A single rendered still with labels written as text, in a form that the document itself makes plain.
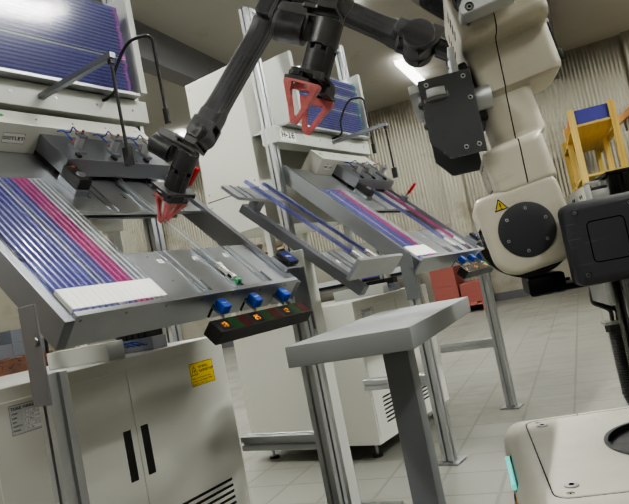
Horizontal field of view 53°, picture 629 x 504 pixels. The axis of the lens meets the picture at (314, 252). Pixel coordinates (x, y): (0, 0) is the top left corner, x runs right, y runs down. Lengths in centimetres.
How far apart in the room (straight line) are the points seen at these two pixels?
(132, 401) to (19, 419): 29
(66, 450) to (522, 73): 107
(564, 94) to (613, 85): 63
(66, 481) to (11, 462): 31
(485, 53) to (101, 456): 120
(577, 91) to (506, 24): 863
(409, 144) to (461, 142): 888
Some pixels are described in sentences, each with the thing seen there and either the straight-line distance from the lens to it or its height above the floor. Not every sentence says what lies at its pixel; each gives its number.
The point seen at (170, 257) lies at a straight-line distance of 151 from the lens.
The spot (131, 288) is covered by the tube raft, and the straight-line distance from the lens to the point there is 131.
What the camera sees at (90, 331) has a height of 70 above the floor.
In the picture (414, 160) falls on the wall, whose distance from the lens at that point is 1006.
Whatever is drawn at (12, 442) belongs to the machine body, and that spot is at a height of 51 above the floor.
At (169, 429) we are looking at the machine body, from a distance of 171.
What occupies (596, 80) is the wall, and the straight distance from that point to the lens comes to 995.
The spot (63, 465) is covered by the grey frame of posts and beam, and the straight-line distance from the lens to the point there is 117.
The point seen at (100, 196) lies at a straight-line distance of 169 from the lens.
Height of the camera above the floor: 69
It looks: 3 degrees up
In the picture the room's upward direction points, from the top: 11 degrees counter-clockwise
